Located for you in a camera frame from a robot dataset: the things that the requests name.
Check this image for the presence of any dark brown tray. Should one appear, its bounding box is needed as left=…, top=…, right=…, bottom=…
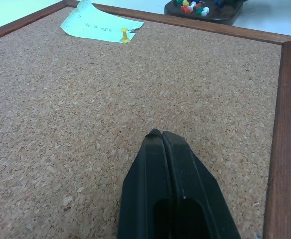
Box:
left=164, top=0, right=244, bottom=26

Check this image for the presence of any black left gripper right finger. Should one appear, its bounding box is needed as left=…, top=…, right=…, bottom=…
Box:
left=161, top=130, right=242, bottom=239

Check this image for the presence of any wood-framed cork board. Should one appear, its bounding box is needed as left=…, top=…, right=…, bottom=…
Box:
left=0, top=0, right=291, bottom=239

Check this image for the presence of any green paper note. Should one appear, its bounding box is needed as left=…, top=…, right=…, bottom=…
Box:
left=61, top=0, right=145, bottom=44

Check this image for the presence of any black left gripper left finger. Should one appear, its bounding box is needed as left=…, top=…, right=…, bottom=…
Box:
left=117, top=128, right=173, bottom=239

